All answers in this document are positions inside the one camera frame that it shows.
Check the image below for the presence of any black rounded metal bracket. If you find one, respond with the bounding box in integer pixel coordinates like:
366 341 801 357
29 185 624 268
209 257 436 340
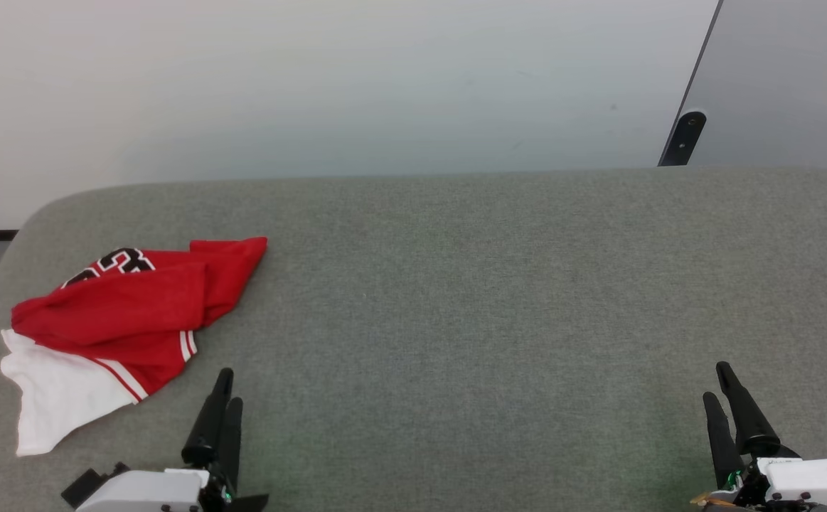
658 110 708 168

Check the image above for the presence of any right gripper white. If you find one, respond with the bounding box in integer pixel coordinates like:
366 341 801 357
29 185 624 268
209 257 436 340
690 362 827 512

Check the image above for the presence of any red and white jersey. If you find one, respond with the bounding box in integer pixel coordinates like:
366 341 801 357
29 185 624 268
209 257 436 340
0 237 269 457

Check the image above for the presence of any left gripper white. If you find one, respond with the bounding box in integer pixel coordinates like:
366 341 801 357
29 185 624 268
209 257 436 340
74 368 270 512

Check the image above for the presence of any grey partition panel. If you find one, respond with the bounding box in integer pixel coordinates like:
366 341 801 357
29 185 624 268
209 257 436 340
658 0 827 178

